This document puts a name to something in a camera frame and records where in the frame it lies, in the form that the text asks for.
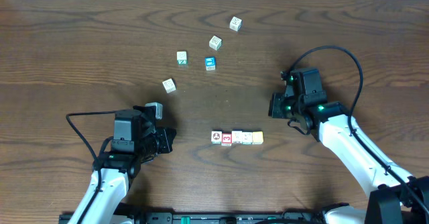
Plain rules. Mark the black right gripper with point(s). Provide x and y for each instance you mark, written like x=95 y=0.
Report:
x=275 y=111

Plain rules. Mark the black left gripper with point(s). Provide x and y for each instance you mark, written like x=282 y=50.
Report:
x=166 y=139

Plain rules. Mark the yellow-top wooden block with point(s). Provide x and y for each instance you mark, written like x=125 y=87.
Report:
x=257 y=137

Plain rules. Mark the plain green-edge wooden block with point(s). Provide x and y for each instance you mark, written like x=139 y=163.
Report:
x=247 y=138

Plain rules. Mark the soccer ball yellow-top block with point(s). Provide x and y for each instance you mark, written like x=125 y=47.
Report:
x=216 y=137

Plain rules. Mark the green N wooden block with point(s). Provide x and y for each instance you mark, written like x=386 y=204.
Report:
x=237 y=137

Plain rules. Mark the red-framed number three block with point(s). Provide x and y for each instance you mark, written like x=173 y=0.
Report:
x=226 y=139

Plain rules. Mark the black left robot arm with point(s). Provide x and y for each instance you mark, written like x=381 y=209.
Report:
x=136 y=140

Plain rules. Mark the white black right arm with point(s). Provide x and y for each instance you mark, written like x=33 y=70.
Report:
x=395 y=195

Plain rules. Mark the blue-side snail block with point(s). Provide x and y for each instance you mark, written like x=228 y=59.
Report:
x=169 y=85

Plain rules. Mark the green Z block left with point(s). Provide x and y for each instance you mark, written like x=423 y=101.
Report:
x=182 y=57

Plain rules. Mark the blue-top umbrella block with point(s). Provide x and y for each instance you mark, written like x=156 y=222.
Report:
x=210 y=63

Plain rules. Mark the plain wooden picture block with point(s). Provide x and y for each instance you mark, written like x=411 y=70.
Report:
x=215 y=43

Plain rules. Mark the far plain wooden block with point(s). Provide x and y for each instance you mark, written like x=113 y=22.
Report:
x=235 y=24

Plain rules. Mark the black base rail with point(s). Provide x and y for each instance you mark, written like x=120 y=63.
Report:
x=189 y=218

